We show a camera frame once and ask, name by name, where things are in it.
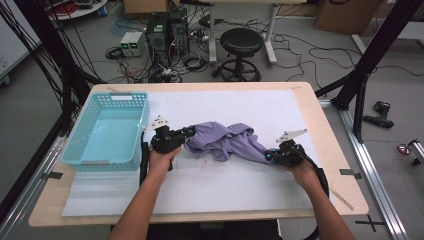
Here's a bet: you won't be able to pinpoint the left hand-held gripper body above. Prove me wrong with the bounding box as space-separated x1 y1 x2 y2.
143 114 188 155

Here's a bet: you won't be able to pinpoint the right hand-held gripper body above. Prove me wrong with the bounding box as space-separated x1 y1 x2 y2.
271 128 308 168

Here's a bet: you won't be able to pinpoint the purple shorts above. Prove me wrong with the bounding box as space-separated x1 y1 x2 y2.
184 121 284 165

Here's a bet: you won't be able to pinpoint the light blue plastic basket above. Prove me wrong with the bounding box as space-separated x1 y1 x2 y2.
59 91 151 173

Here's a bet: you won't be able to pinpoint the person's left hand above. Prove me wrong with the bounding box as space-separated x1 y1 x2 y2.
146 146 184 184

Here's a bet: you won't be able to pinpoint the person's right hand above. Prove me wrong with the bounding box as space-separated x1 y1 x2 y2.
283 159 323 194

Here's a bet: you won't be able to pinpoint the white foam mat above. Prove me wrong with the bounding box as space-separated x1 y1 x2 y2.
61 89 334 218

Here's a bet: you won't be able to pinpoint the grey tape piece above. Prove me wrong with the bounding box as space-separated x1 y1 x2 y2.
40 171 64 181
339 168 363 180

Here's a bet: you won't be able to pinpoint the thin wooden strip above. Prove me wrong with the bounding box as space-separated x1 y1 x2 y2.
329 188 355 212

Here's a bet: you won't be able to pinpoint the white desk with legs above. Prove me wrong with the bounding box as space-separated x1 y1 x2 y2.
179 0 308 65

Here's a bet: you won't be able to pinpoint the grey bench power supply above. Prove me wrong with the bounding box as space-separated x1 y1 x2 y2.
129 31 146 58
119 32 134 58

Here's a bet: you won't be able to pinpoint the black round stool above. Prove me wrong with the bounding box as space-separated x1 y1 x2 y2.
212 27 265 83

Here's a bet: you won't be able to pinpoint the black computer tower green label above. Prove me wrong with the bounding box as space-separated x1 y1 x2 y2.
145 12 170 54

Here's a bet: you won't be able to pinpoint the black tape cross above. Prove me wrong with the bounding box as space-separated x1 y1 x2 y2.
354 214 386 233

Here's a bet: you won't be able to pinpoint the metal stand foot with wheel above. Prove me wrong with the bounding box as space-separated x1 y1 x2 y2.
396 138 424 167

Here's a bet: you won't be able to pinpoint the small cardboard box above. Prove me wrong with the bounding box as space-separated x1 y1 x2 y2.
123 0 181 16

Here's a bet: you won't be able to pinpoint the large cardboard box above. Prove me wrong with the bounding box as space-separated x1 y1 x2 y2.
314 0 384 36

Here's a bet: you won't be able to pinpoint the white round table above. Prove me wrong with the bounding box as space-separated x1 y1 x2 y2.
46 0 109 21

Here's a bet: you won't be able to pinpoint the white board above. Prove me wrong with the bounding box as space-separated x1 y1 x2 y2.
0 13 43 86

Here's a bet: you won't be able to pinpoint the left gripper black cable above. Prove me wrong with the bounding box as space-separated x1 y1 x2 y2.
139 131 152 187

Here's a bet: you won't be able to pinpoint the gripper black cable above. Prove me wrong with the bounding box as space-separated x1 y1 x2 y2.
139 131 152 187
298 151 332 240

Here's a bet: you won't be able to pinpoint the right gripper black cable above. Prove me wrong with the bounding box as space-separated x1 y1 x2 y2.
298 151 332 240

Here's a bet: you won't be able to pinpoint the tangle of floor cables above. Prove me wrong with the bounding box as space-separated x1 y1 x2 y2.
104 13 424 84

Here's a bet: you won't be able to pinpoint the aluminium floor rail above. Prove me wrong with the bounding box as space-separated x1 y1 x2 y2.
318 99 409 240
0 134 68 240

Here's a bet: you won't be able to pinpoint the black cordless drill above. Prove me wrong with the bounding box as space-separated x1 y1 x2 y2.
362 100 395 129

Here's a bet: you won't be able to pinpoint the black metal frame post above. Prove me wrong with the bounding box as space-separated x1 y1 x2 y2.
314 0 424 144
0 0 104 138

